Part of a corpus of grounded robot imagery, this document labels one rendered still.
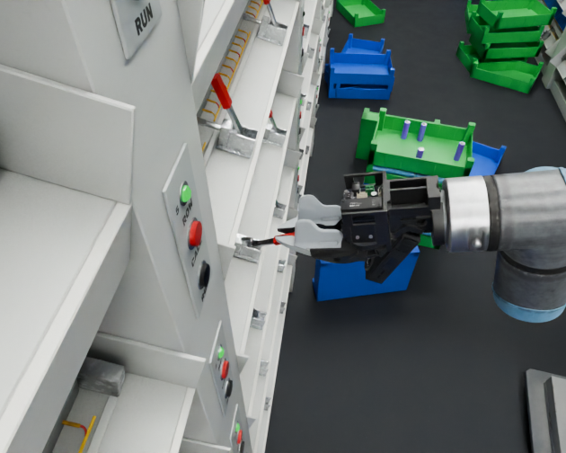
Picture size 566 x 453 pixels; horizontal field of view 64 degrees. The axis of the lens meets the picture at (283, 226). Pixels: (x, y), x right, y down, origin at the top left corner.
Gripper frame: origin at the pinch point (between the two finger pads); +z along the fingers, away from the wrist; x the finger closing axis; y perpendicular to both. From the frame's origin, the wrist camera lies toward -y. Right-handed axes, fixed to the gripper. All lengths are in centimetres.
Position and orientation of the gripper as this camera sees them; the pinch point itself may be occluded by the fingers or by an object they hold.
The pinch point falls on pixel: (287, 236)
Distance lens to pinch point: 61.9
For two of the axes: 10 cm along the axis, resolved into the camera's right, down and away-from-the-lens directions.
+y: -2.4, -6.7, -7.0
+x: -1.3, 7.4, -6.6
